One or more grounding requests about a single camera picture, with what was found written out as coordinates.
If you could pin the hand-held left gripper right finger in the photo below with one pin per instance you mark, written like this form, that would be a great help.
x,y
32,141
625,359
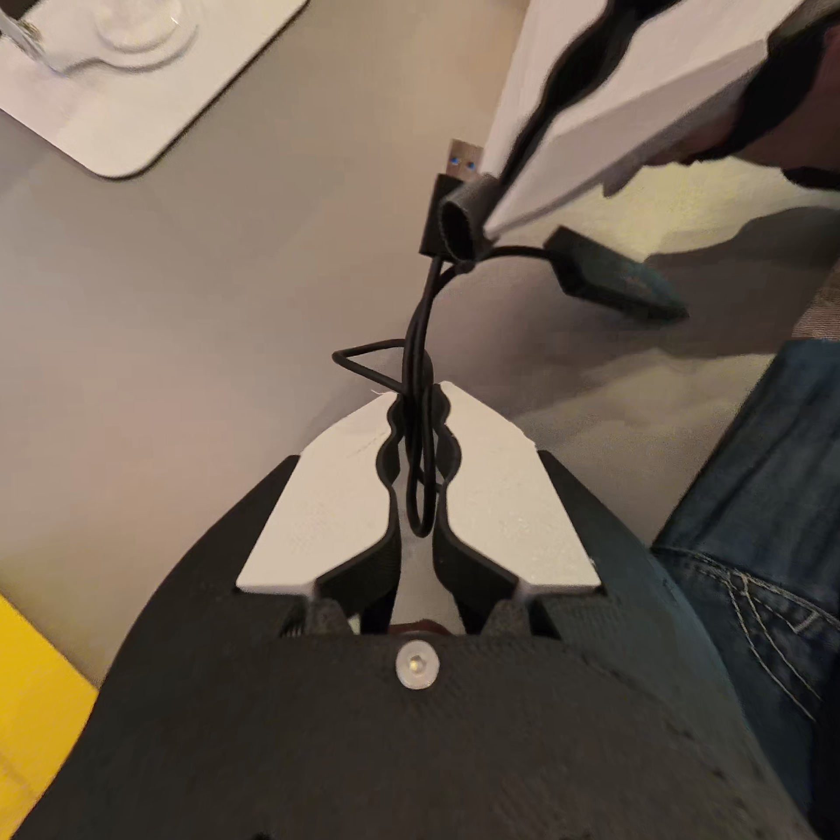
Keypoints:
x,y
519,525

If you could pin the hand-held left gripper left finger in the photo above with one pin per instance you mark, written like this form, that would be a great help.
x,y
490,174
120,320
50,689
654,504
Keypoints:
x,y
315,525

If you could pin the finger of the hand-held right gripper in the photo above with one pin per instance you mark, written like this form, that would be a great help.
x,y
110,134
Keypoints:
x,y
551,53
683,79

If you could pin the yellow plastic bin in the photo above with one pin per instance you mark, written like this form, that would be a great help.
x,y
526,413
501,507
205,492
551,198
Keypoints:
x,y
33,709

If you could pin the person's right hand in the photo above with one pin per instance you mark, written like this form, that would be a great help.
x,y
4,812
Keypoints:
x,y
817,151

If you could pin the person's legs in jeans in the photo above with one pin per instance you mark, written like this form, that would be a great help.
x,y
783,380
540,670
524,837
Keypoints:
x,y
775,525

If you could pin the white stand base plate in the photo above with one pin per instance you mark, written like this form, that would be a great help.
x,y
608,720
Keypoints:
x,y
197,79

